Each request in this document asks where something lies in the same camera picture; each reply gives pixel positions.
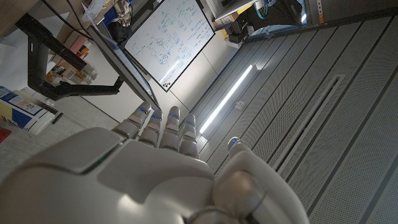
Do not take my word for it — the long ceiling light strip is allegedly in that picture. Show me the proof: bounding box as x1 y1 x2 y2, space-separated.
198 64 253 134

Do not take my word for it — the whiteboard with blue writing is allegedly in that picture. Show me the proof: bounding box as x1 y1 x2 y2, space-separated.
123 0 216 93

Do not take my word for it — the white shelf cabinet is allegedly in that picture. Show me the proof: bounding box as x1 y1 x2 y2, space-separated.
205 0 259 22

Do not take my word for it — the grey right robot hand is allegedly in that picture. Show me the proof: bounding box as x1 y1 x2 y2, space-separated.
0 101 310 224

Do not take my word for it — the black computer monitor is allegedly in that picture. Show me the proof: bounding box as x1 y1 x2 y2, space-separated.
81 2 162 110

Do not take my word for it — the clear glass jar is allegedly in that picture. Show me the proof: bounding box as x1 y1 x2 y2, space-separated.
77 63 100 85

